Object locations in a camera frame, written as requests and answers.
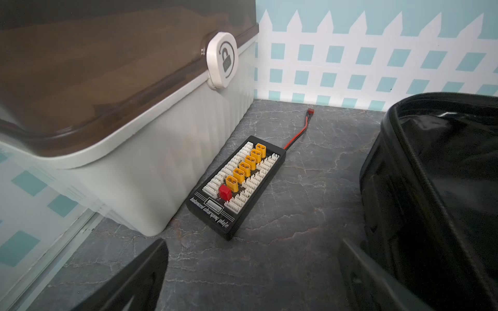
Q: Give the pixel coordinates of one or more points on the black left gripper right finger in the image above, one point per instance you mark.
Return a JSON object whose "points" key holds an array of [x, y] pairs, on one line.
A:
{"points": [[369, 286]]}

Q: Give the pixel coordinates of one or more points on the black hard-shell suitcase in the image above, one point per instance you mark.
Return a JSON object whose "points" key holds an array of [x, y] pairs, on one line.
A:
{"points": [[429, 192]]}

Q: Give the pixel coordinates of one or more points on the black parallel charging board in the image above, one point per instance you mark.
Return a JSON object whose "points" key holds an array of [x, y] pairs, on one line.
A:
{"points": [[225, 199]]}

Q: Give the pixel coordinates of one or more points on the white box with brown lid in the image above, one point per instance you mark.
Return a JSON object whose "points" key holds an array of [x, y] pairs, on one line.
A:
{"points": [[122, 105]]}

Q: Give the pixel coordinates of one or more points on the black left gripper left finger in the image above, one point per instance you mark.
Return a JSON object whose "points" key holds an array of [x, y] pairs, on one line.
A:
{"points": [[137, 286]]}

